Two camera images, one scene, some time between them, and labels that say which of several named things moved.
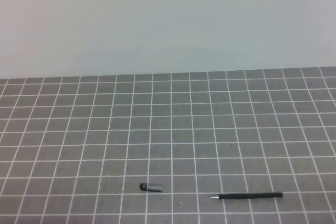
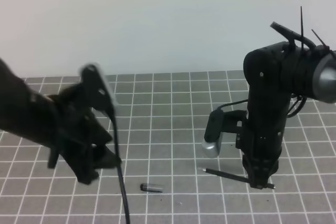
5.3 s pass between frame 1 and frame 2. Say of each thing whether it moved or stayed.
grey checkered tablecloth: stayed
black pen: moved
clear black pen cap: stayed
